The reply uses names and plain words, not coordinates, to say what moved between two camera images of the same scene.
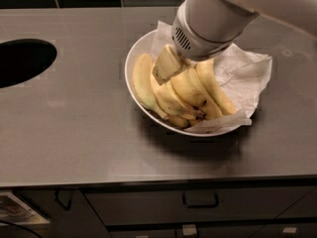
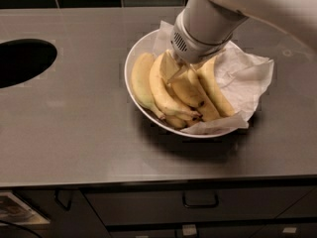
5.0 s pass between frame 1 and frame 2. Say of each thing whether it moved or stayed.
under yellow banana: moved
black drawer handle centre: stayed
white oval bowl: stayed
